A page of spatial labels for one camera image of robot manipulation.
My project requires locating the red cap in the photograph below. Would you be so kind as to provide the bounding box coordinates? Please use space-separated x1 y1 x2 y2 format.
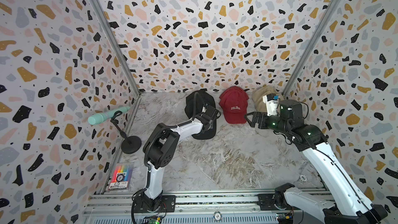
219 86 249 124

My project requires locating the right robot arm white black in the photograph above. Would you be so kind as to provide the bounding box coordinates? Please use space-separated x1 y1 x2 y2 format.
245 100 388 224

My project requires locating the colourful box by left wall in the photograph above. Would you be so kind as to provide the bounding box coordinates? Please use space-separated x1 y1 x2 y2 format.
108 163 133 191

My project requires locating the black cap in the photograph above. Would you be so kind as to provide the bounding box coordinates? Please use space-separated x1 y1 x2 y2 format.
191 99 217 141
184 90 216 118

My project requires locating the beige cap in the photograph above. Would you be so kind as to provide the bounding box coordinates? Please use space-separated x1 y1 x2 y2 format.
252 86 285 113

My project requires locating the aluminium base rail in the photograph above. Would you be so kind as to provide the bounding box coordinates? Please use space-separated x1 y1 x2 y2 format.
83 189 320 224

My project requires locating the mint green microphone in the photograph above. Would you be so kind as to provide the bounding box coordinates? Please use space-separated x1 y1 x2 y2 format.
88 106 131 125

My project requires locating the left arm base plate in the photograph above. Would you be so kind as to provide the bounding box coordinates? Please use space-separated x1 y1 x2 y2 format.
132 194 176 213

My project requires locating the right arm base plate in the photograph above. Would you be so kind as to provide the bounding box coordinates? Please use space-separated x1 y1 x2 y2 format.
257 192 298 211

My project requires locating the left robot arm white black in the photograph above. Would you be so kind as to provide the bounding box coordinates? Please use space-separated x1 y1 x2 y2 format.
136 106 221 212

